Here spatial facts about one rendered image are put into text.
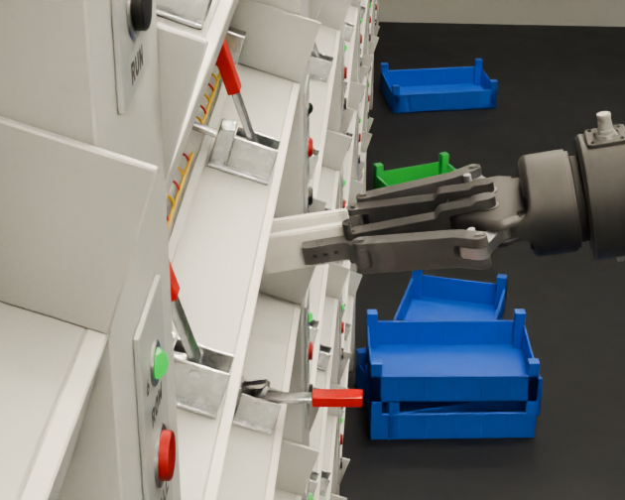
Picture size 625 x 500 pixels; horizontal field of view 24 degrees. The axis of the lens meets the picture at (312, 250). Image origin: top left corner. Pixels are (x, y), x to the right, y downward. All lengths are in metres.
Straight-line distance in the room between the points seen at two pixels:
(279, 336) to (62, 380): 0.77
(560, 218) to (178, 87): 0.60
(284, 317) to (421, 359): 1.60
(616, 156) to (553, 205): 0.06
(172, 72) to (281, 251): 0.62
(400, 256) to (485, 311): 2.05
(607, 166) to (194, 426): 0.44
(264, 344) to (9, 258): 0.74
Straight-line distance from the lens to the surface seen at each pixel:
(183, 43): 0.45
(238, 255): 0.83
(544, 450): 2.66
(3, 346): 0.37
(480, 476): 2.58
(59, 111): 0.36
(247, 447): 0.99
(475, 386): 2.61
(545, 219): 1.03
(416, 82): 4.28
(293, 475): 1.27
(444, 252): 1.02
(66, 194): 0.37
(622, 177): 1.02
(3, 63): 0.36
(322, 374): 1.80
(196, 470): 0.65
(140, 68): 0.41
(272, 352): 1.10
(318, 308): 1.56
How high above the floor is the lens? 1.50
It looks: 27 degrees down
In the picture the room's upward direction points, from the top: straight up
